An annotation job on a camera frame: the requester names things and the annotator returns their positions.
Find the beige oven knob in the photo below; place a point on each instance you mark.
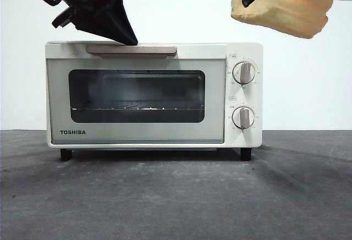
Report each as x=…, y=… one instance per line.
x=243, y=117
x=243, y=72

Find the white Toshiba toaster oven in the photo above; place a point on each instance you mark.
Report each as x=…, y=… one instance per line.
x=243, y=50

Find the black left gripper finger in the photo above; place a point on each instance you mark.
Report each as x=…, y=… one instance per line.
x=121, y=14
x=93, y=25

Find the golden bread loaf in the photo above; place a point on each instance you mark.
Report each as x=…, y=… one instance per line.
x=291, y=6

